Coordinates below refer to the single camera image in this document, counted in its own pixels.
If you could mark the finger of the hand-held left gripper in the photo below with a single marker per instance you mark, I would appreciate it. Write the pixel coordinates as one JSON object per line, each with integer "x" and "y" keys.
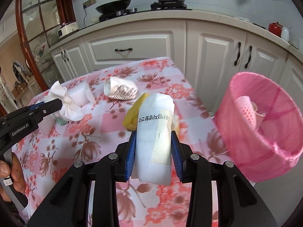
{"x": 51, "y": 107}
{"x": 39, "y": 104}

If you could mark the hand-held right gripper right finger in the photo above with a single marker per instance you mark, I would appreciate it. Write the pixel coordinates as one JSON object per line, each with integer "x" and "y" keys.
{"x": 176, "y": 158}

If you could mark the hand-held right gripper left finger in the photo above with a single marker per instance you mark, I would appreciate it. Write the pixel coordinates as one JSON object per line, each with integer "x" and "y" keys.
{"x": 131, "y": 156}

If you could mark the green striped wrapper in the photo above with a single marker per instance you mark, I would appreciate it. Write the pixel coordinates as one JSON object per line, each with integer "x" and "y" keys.
{"x": 60, "y": 121}

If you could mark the white tissue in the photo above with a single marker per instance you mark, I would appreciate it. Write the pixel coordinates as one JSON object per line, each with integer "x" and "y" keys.
{"x": 68, "y": 108}

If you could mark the crushed white paper cup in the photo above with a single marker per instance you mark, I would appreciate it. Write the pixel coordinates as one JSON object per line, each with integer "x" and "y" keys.
{"x": 151, "y": 134}

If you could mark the white foam block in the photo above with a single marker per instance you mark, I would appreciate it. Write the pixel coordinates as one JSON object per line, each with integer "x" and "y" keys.
{"x": 81, "y": 94}

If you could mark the yellow sponge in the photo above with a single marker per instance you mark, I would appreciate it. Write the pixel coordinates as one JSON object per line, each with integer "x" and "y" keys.
{"x": 130, "y": 118}

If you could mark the pink trash bin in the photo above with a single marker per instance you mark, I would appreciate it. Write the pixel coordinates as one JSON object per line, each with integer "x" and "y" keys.
{"x": 236, "y": 146}

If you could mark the paper cup with dark print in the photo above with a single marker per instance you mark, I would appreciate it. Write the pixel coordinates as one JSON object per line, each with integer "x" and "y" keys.
{"x": 118, "y": 86}

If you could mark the large pink foam fruit net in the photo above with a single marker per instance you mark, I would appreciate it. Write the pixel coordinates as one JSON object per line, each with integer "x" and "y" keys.
{"x": 246, "y": 111}

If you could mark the person's left hand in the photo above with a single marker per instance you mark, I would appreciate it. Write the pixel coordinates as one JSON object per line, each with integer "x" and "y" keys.
{"x": 17, "y": 172}

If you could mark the patterned cloth on chair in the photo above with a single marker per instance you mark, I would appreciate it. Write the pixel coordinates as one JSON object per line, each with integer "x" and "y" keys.
{"x": 20, "y": 68}

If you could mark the narrow white cabinet door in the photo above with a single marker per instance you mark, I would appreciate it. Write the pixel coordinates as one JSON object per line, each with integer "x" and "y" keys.
{"x": 58, "y": 63}
{"x": 78, "y": 56}

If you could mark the wooden glass sliding door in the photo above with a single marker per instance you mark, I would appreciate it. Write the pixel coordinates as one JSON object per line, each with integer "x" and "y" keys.
{"x": 26, "y": 45}

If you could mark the white rice cooker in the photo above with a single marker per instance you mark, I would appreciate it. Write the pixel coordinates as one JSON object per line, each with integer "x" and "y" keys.
{"x": 68, "y": 29}

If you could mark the pink floral tablecloth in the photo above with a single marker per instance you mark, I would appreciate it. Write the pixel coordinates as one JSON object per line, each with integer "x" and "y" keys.
{"x": 153, "y": 75}

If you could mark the dark wooden door panel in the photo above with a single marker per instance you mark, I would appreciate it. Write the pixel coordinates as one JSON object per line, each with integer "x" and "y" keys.
{"x": 66, "y": 7}

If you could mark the white kitchen drawer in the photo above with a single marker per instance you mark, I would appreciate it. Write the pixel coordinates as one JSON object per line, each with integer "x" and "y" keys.
{"x": 132, "y": 40}

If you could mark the black frying pan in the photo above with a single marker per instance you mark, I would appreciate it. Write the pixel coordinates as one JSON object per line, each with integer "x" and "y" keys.
{"x": 113, "y": 6}

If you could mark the white corner cabinet door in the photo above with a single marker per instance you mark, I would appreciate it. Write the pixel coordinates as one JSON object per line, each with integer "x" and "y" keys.
{"x": 296, "y": 75}

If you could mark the black gas stove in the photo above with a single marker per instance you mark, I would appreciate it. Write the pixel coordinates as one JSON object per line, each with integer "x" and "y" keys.
{"x": 165, "y": 6}

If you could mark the white packet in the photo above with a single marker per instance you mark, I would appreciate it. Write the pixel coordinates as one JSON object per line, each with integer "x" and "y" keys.
{"x": 242, "y": 19}

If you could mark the small grey dish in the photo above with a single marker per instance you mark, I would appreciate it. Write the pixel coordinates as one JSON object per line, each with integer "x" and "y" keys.
{"x": 258, "y": 25}

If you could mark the red teapot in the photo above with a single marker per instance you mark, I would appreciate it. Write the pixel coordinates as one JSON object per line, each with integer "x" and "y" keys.
{"x": 275, "y": 29}

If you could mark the white jar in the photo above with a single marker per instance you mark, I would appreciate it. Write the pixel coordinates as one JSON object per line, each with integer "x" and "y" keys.
{"x": 285, "y": 34}

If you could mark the white mug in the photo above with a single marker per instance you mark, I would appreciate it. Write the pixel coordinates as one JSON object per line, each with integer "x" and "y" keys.
{"x": 297, "y": 42}

